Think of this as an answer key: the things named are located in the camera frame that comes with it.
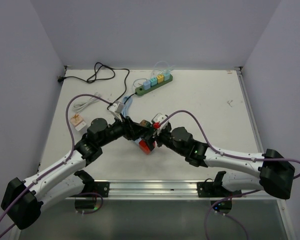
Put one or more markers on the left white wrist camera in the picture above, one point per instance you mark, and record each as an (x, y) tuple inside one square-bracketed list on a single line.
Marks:
[(116, 110)]

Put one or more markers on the dark green cube plug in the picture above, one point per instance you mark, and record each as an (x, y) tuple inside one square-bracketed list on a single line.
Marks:
[(145, 123)]

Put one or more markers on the right black base bracket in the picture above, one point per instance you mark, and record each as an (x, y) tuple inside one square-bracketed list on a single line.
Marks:
[(209, 189)]

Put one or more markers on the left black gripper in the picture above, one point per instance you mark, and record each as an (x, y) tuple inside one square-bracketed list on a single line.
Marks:
[(132, 130)]

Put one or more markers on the black wall plug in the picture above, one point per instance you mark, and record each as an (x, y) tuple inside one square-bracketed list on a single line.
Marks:
[(60, 79)]

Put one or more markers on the red cube plug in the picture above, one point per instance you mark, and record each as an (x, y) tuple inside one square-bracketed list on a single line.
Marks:
[(145, 148)]

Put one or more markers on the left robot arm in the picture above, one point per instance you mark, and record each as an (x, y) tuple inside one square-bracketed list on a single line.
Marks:
[(24, 200)]

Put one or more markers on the green plug adapter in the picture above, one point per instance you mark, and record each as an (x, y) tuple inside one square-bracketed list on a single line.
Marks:
[(166, 76)]

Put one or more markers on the yellow plug adapter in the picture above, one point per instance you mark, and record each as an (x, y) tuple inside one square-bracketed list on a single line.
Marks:
[(160, 78)]

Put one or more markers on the blue power strip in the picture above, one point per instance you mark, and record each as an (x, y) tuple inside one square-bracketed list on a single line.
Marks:
[(137, 142)]

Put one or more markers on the teal plug adapter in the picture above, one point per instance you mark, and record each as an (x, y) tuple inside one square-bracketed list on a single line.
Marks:
[(153, 82)]

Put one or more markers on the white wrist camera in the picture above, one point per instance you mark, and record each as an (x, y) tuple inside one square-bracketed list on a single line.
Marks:
[(116, 110), (159, 122)]

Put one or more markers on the blue plug adapter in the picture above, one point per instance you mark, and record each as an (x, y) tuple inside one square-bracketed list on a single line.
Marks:
[(146, 85)]

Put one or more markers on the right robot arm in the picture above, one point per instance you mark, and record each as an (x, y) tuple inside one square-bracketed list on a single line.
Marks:
[(268, 171)]

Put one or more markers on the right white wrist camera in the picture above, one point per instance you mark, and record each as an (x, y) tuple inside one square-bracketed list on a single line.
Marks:
[(159, 122)]

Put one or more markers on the pink deer cube socket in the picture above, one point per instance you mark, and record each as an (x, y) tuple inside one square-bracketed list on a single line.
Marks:
[(78, 122)]

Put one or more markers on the black base bracket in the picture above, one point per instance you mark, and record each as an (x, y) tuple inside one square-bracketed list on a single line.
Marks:
[(100, 187), (209, 189)]

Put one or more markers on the aluminium mounting rail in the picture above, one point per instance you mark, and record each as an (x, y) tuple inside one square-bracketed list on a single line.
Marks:
[(150, 188)]

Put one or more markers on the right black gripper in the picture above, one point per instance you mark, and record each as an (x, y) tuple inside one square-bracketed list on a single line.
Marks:
[(150, 139)]

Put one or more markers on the green power strip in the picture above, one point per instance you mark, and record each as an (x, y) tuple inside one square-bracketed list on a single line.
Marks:
[(139, 91)]

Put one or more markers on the left black base bracket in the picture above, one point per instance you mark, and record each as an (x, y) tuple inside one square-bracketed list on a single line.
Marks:
[(100, 187)]

